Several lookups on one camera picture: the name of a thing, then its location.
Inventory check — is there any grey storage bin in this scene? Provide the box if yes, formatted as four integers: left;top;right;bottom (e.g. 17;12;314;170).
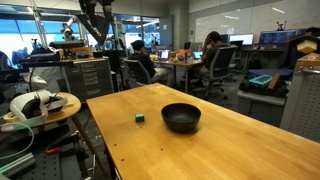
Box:
237;90;286;127

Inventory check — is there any green cube block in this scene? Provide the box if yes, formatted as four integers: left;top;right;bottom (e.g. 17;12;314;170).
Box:
135;113;145;122

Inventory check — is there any grey drawer cabinet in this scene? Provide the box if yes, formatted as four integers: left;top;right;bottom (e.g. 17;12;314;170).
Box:
65;57;114;103

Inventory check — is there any black bowl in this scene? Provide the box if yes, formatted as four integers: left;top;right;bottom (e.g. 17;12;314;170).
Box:
161;103;201;132

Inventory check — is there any grey perforated cabinet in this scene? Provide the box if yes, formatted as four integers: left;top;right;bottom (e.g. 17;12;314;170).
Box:
280;53;320;142

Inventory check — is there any grey office chair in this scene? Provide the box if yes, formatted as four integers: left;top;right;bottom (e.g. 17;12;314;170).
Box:
199;46;236;100

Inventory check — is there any person in dark shirt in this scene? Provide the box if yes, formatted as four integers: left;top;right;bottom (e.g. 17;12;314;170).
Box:
128;40;173;86

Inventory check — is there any wide dark monitor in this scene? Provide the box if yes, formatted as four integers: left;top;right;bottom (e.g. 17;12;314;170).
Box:
259;30;296;44

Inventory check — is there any computer monitor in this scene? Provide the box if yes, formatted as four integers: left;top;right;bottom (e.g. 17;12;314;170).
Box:
229;34;254;46

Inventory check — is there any open laptop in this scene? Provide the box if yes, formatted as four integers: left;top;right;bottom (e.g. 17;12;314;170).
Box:
158;50;170;61

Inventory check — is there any person holding head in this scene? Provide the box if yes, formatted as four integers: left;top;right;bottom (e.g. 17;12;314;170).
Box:
189;31;229;78

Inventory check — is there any round wooden side table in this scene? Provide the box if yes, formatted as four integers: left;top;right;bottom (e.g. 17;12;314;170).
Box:
1;92;109;177

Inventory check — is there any background desk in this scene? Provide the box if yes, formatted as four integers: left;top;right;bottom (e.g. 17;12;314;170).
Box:
152;59;200;91

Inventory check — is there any dark office chair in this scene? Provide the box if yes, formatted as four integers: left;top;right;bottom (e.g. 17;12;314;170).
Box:
124;59;152;86

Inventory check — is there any teal tray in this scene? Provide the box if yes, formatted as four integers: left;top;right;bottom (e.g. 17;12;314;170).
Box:
249;74;272;86

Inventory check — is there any white VR headset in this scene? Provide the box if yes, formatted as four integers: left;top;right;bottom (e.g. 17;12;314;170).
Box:
10;89;68;128

